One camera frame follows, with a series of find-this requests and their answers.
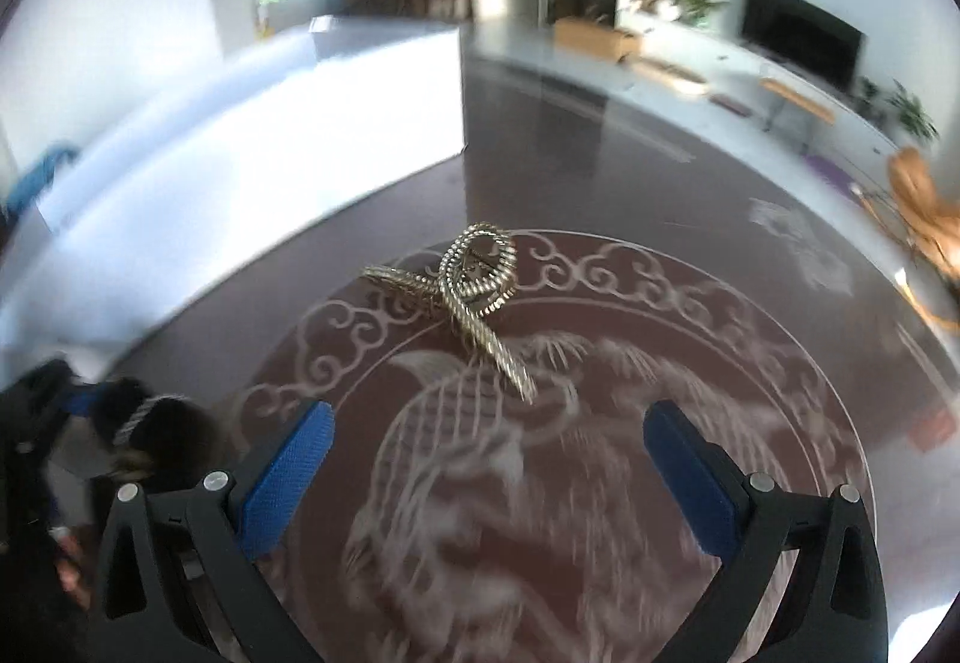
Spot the green leafy potted plant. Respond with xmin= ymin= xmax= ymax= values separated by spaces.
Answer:
xmin=671 ymin=0 xmax=728 ymax=28

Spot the white tv cabinet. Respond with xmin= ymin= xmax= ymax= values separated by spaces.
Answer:
xmin=622 ymin=10 xmax=923 ymax=161

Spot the orange lounge chair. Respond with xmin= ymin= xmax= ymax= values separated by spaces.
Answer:
xmin=851 ymin=145 xmax=960 ymax=326

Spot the wooden bench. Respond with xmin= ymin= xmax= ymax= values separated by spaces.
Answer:
xmin=757 ymin=74 xmax=837 ymax=154

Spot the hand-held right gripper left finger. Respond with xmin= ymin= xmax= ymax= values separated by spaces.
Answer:
xmin=88 ymin=399 xmax=336 ymax=663

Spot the dark patterned glass desktop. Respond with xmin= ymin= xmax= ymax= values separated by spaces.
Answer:
xmin=0 ymin=22 xmax=960 ymax=663

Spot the tall potted plant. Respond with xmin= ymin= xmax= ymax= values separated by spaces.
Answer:
xmin=889 ymin=79 xmax=940 ymax=143

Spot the black fluffy pouch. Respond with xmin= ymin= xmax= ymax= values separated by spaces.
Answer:
xmin=90 ymin=376 xmax=241 ymax=491

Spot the person's left hand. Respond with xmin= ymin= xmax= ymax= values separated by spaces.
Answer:
xmin=49 ymin=526 xmax=95 ymax=608

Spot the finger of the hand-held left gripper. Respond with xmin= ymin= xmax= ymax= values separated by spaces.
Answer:
xmin=58 ymin=378 xmax=113 ymax=422

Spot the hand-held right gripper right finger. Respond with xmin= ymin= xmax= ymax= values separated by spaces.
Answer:
xmin=643 ymin=399 xmax=890 ymax=663

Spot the white board panel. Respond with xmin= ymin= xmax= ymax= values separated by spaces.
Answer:
xmin=0 ymin=14 xmax=467 ymax=349

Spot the cardboard box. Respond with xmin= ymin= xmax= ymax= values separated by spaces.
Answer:
xmin=553 ymin=16 xmax=644 ymax=64

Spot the rhinestone hair claw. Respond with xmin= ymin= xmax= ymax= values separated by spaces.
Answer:
xmin=361 ymin=222 xmax=537 ymax=403

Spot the black television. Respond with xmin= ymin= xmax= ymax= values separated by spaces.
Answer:
xmin=739 ymin=0 xmax=865 ymax=94

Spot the blue cloth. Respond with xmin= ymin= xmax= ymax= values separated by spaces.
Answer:
xmin=4 ymin=142 xmax=80 ymax=218

